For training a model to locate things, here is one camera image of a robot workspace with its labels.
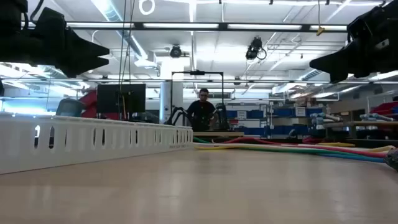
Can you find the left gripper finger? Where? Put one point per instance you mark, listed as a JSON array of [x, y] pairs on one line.
[[81, 46], [81, 67]]

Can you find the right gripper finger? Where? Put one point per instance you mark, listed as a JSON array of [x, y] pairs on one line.
[[342, 59], [339, 76]]

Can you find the black background robot arm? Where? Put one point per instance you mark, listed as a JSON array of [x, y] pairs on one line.
[[178, 109], [222, 116]]

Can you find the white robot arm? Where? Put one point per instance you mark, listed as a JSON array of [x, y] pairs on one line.
[[317, 119]]

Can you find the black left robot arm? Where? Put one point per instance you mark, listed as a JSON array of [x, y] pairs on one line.
[[12, 15]]

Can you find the yellow hanging hook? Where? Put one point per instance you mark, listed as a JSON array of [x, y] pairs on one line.
[[320, 30]]

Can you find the red storage bin rack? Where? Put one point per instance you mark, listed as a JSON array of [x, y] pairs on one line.
[[90, 102], [385, 109]]

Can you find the black monitor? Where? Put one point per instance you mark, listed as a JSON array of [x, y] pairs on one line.
[[109, 98]]

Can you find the blue white office chair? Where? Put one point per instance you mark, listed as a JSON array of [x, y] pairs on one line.
[[70, 108]]

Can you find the wooden workbench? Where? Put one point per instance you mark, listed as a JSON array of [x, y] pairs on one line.
[[373, 123]]

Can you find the blue storage bin shelf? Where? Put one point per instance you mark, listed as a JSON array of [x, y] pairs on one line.
[[281, 112]]

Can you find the white LED light bar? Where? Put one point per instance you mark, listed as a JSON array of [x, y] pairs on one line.
[[264, 26], [180, 25]]

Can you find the person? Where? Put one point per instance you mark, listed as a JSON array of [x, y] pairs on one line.
[[201, 113]]

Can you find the black overhead camera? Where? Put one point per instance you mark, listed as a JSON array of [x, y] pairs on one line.
[[253, 49]]

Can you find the black ceiling camera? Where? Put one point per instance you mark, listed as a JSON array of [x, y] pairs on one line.
[[175, 52]]

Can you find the black background rig frame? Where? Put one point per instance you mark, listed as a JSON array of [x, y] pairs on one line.
[[197, 72]]

